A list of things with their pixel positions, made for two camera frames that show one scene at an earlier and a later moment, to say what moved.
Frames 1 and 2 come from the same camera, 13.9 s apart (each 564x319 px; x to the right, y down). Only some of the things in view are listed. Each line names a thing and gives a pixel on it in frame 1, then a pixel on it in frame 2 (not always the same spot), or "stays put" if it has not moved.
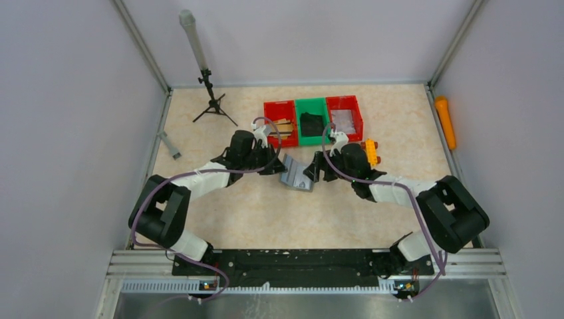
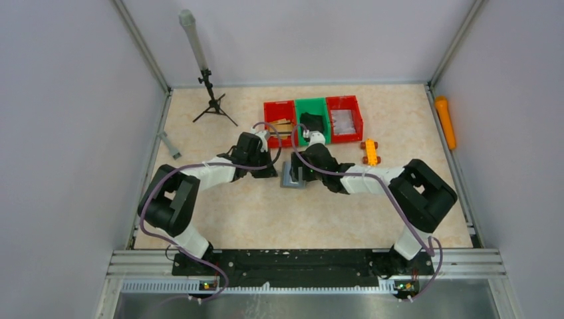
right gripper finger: [312, 170] to [294, 171]
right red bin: [347, 103] stays put
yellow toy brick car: [370, 147] stays put
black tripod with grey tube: [187, 22] stays put
